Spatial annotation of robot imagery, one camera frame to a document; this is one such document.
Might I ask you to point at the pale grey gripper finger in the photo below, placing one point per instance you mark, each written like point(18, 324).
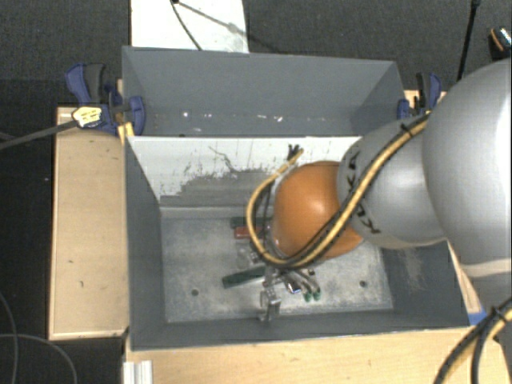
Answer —
point(274, 307)
point(265, 302)

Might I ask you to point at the red-brown flat block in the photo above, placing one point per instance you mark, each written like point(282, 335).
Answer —
point(244, 233)

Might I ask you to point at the grey metal bin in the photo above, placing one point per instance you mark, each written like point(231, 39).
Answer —
point(208, 254)

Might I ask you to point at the pale wood flat board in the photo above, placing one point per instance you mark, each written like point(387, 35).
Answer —
point(90, 222)

